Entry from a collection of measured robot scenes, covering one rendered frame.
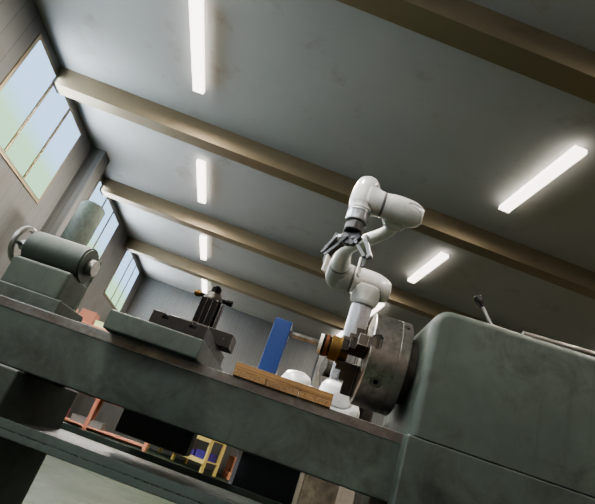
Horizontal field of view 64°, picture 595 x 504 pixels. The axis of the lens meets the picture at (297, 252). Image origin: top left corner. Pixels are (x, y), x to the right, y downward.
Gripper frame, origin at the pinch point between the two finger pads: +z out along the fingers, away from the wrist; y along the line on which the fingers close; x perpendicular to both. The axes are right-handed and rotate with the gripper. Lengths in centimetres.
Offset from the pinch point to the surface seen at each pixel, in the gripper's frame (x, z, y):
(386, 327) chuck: 2.8, 19.5, -23.2
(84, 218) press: -191, -127, 477
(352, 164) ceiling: -260, -265, 163
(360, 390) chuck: 0.5, 40.3, -19.3
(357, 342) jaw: 5.3, 26.9, -16.1
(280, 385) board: 19, 48, -2
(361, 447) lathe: 5, 57, -26
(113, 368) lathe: 40, 59, 42
